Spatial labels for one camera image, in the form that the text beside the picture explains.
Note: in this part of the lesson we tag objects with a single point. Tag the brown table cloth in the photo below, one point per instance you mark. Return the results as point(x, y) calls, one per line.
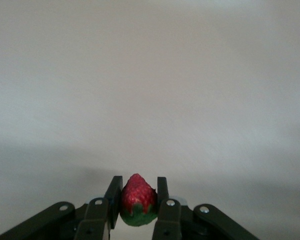
point(150, 87)

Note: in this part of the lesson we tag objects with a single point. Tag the red strawberry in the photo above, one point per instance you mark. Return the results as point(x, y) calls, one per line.
point(138, 197)

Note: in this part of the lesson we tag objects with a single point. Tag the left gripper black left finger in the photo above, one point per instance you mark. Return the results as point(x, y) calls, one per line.
point(95, 220)

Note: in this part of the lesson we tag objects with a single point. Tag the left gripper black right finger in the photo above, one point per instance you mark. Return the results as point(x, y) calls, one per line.
point(170, 220)

